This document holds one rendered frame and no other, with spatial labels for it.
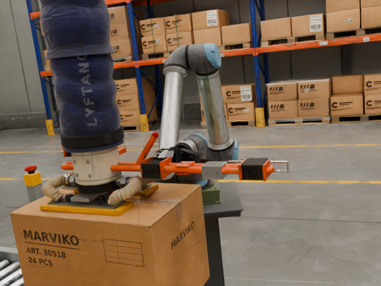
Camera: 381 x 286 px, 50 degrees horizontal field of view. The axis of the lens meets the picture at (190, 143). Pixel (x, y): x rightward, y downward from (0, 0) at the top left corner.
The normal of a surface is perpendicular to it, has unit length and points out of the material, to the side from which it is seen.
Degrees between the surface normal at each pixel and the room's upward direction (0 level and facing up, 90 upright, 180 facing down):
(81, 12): 78
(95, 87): 70
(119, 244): 90
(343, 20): 90
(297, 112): 90
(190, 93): 90
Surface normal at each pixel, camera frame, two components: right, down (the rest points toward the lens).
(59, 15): -0.28, 0.04
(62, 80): -0.45, -0.12
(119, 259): -0.41, 0.23
